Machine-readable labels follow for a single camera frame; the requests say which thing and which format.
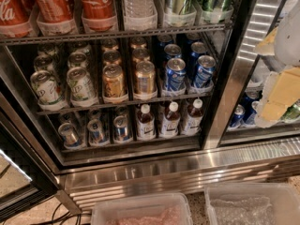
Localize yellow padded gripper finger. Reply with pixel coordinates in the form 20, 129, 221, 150
254, 28, 278, 55
254, 67, 300, 128

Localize blue pepsi can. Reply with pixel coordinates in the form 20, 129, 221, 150
163, 58, 187, 91
164, 44, 182, 61
192, 55, 216, 88
187, 41, 207, 78

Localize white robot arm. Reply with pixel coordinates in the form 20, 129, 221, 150
254, 0, 300, 128

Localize green can right compartment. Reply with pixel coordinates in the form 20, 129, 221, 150
281, 99, 300, 123

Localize blue can compartment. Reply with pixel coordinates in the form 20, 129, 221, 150
243, 101, 259, 125
229, 104, 245, 128

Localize front right gold can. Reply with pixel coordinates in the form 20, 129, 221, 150
135, 61, 156, 94

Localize gold can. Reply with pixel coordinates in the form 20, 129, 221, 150
103, 64, 126, 98
135, 61, 156, 94

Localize front left gold can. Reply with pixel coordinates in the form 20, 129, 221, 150
103, 64, 126, 98

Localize bottom right blue-silver can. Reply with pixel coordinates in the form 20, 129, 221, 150
113, 115, 130, 143

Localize blue-silver can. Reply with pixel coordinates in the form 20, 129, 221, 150
87, 119, 109, 146
113, 115, 130, 143
58, 123, 82, 149

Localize red coca-cola can centre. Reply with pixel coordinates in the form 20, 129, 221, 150
81, 0, 115, 32

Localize front right white-green can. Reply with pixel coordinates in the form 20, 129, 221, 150
67, 67, 96, 101

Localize white-green can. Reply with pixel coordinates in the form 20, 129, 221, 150
30, 70, 64, 105
67, 67, 96, 101

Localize bottom middle blue-silver can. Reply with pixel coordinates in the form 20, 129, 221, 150
87, 119, 109, 146

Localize bottom left blue-silver can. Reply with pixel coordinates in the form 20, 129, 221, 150
58, 123, 82, 149

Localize red coca-cola can middle-left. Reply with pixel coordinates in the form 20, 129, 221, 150
36, 0, 74, 23

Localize front left white-green can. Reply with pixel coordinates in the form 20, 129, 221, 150
30, 70, 64, 105

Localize red coca-cola can far-left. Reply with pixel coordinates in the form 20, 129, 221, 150
0, 0, 29, 38

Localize open glass fridge door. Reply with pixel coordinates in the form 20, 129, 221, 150
0, 111, 58, 222

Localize right brown tea bottle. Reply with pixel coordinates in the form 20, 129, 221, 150
181, 98, 203, 135

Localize brown tea bottle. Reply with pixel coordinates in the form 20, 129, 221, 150
137, 104, 156, 141
160, 101, 181, 138
181, 98, 203, 135

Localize middle brown tea bottle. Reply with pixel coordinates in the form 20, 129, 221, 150
160, 101, 181, 138

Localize right clear plastic bin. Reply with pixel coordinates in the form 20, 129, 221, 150
204, 183, 300, 225

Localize clear plastic bin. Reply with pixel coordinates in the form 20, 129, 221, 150
204, 183, 300, 225
91, 192, 193, 225

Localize clear water bottle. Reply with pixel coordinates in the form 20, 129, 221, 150
124, 0, 154, 18

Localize left brown tea bottle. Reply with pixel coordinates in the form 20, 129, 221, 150
137, 104, 156, 141

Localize left clear plastic bin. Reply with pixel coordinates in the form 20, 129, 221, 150
91, 192, 193, 225

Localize top wire fridge shelf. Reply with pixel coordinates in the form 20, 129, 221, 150
0, 22, 233, 46

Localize wire fridge shelf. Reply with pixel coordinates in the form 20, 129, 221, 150
0, 22, 233, 46
37, 92, 212, 115

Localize stainless steel fridge frame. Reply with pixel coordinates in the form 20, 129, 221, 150
0, 0, 299, 214

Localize middle wire fridge shelf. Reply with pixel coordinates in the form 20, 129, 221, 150
37, 92, 212, 115

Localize black cables on floor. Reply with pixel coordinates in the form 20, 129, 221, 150
29, 202, 92, 225

